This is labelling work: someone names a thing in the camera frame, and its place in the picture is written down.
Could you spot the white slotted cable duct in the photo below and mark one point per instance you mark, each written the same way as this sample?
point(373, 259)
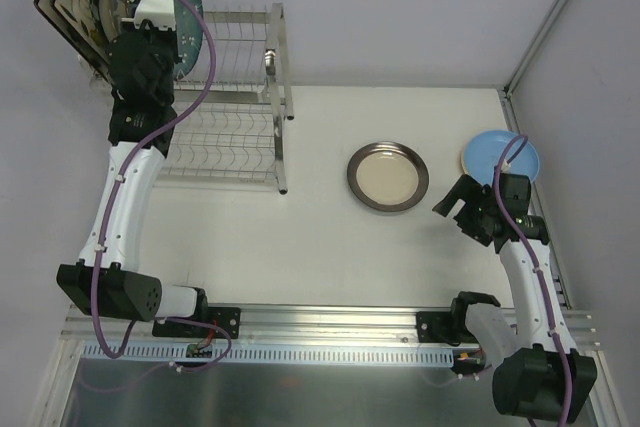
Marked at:
point(293, 354)

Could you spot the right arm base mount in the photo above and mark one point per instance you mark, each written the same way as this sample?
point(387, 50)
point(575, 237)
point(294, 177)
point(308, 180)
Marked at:
point(435, 327)

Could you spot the teal round glazed plate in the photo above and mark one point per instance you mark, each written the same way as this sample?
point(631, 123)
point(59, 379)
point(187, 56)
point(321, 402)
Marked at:
point(190, 37)

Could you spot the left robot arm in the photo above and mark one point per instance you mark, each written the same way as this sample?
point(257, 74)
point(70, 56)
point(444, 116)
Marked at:
point(105, 280)

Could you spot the steel two-tier dish rack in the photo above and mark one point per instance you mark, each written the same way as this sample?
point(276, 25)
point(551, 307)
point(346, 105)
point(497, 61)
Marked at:
point(235, 138)

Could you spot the light blue round plate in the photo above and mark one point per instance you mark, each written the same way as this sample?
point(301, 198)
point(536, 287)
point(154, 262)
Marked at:
point(484, 151)

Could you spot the square floral plate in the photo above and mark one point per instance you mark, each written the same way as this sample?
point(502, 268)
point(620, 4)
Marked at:
point(44, 7)
point(77, 7)

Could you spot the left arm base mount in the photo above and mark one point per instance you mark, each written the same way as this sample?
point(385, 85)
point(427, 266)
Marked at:
point(226, 318)

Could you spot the brown rim cream plate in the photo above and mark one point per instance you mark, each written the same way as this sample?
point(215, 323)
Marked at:
point(388, 177)

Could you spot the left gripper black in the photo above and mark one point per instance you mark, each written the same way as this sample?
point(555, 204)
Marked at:
point(151, 34)

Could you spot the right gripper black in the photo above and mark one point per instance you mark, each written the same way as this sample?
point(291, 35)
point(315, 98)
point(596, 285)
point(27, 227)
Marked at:
point(470, 209)

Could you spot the aluminium mounting rail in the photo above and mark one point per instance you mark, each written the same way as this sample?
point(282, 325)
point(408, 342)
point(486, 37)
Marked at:
point(328, 325)

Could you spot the grey deer snowflake plate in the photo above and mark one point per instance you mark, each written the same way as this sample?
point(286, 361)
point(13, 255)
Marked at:
point(112, 12)

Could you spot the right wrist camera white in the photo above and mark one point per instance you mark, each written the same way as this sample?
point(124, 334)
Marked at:
point(507, 168)

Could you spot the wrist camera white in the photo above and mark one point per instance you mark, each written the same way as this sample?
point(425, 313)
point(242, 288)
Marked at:
point(507, 168)
point(159, 13)

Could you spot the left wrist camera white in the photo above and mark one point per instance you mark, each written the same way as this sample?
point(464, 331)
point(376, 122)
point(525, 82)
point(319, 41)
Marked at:
point(159, 13)

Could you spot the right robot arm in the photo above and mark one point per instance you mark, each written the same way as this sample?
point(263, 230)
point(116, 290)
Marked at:
point(538, 372)

